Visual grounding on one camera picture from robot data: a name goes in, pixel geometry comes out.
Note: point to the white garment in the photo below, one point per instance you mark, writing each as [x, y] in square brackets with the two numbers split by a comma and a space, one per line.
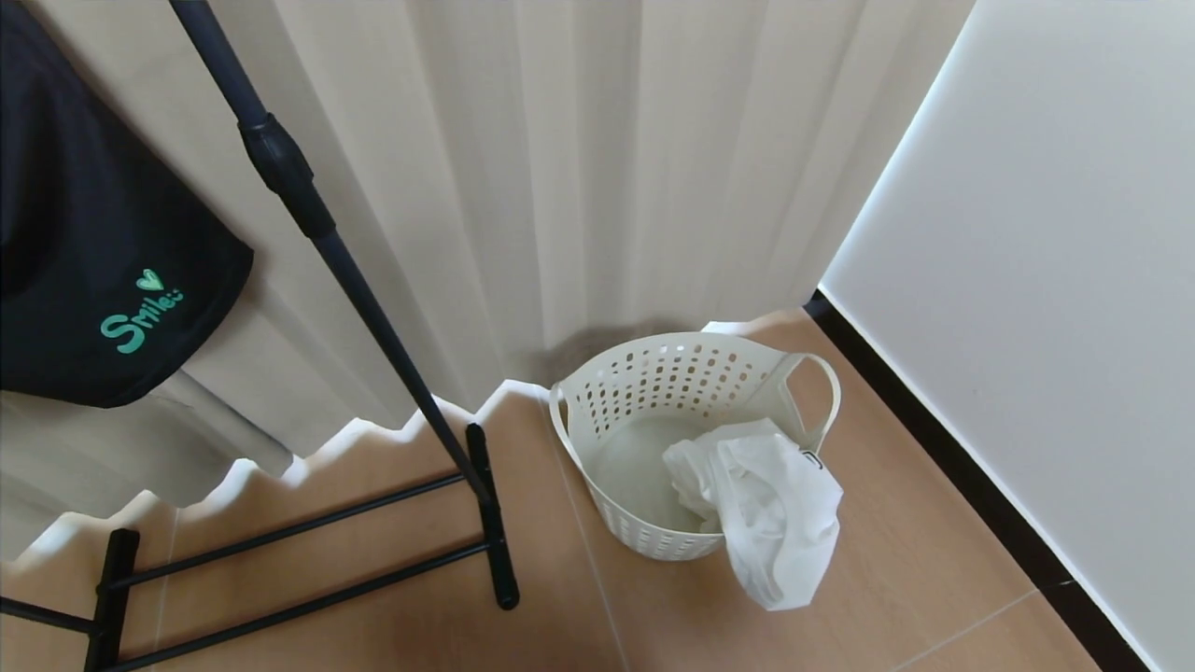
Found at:
[775, 523]

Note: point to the black shorts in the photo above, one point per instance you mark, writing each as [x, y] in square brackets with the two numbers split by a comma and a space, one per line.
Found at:
[93, 233]

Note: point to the white laundry basket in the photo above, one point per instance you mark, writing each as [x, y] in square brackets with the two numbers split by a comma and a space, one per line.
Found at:
[597, 392]

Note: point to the black clothes rack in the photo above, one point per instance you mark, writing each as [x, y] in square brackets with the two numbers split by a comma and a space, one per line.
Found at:
[280, 168]

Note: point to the beige curtain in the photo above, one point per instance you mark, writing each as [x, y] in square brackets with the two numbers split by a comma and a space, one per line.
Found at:
[560, 140]

